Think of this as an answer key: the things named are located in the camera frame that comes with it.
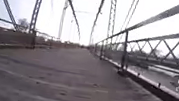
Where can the brown wooden bridge deck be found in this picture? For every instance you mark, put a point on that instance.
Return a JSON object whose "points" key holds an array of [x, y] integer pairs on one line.
{"points": [[73, 81]]}

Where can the grey metal bridge railing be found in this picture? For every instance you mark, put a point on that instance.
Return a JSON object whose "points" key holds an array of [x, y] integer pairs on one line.
{"points": [[152, 45], [8, 36]]}

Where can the grey steel bridge truss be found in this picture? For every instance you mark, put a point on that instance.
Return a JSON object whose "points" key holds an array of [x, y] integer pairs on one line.
{"points": [[38, 2]]}

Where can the bare tree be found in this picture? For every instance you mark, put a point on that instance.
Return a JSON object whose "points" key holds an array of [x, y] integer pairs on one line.
{"points": [[23, 23]]}

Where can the grey river water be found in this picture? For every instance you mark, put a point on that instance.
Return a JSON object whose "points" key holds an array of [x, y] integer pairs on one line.
{"points": [[161, 76]]}

